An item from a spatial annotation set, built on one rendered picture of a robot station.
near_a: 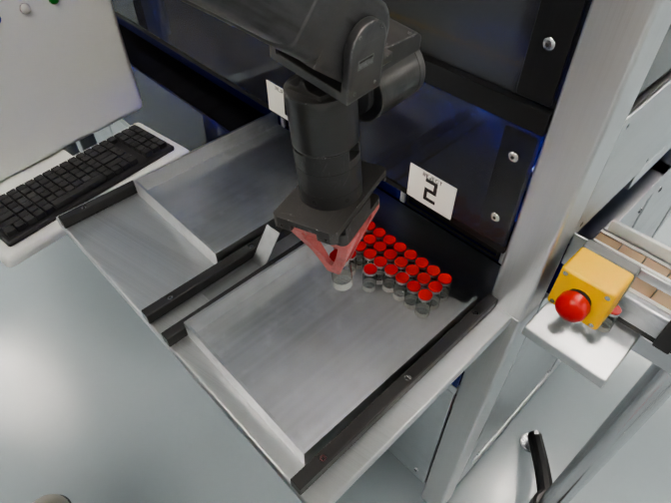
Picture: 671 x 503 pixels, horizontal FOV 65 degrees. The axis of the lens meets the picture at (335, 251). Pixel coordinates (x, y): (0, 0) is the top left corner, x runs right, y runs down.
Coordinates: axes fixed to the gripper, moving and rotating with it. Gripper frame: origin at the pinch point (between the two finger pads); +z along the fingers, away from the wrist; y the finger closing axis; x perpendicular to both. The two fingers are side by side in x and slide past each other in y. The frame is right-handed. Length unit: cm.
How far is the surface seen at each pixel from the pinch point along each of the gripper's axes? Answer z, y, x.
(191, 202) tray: 22, 18, 43
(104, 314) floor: 104, 24, 118
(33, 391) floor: 104, -9, 115
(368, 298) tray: 24.5, 14.1, 4.5
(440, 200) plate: 11.8, 26.3, -1.7
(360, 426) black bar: 23.0, -5.7, -4.4
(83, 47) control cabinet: 7, 38, 85
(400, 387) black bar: 23.3, 1.6, -6.5
